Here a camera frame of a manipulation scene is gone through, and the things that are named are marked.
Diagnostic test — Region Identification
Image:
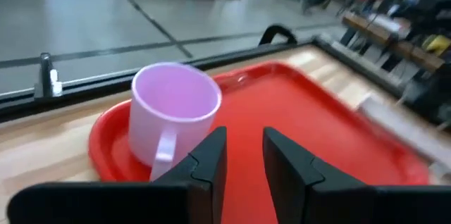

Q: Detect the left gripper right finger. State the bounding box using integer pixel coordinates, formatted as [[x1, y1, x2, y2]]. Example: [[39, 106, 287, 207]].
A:
[[263, 127, 451, 224]]

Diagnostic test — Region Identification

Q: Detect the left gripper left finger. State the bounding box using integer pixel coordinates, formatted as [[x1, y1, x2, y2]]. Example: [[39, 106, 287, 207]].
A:
[[6, 126, 228, 224]]

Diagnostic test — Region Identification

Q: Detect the lilac plastic mug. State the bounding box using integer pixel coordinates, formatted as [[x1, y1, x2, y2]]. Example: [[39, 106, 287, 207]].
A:
[[127, 61, 223, 182]]

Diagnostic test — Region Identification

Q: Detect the red plastic tray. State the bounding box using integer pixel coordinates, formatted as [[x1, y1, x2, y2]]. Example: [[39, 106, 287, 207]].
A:
[[87, 61, 431, 224]]

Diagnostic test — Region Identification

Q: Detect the wooden workbench with clutter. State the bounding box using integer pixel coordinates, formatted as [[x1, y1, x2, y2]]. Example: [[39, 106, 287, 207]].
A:
[[340, 11, 447, 74]]

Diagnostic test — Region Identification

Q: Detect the black frame handle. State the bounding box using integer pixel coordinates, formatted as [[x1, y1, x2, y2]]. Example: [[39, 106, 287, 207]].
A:
[[258, 23, 299, 46], [33, 51, 64, 99]]

